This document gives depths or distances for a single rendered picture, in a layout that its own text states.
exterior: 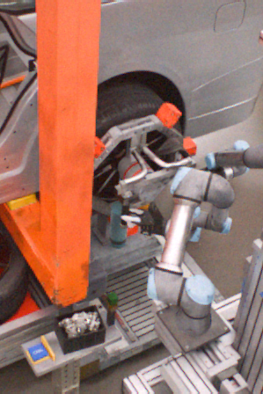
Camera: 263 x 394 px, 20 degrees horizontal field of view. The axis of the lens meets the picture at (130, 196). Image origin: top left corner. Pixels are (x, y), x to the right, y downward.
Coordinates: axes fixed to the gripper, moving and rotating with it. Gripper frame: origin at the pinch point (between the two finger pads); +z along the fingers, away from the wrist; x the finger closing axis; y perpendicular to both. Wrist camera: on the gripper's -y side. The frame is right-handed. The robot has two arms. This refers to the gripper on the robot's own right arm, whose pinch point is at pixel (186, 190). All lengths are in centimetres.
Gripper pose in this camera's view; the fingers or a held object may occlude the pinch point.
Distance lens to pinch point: 361.3
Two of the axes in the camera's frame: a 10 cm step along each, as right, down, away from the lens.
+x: 5.1, 6.2, -5.9
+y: 0.7, -7.1, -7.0
